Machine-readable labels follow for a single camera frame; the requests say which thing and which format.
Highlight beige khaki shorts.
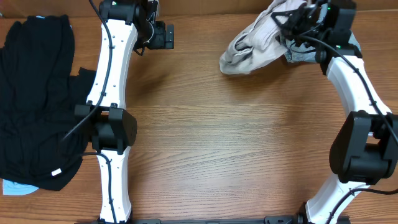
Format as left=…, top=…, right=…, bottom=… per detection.
left=219, top=0, right=305, bottom=75

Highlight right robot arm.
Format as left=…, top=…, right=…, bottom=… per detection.
left=264, top=0, right=397, bottom=223

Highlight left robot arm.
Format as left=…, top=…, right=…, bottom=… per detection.
left=75, top=0, right=174, bottom=223

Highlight folded light blue jeans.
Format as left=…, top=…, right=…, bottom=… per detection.
left=279, top=4, right=361, bottom=63

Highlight black garment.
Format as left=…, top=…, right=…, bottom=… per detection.
left=1, top=15, right=95, bottom=191

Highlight light blue garment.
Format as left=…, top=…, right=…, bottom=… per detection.
left=2, top=180, right=39, bottom=196

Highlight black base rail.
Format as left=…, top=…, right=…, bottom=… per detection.
left=74, top=215, right=352, bottom=224

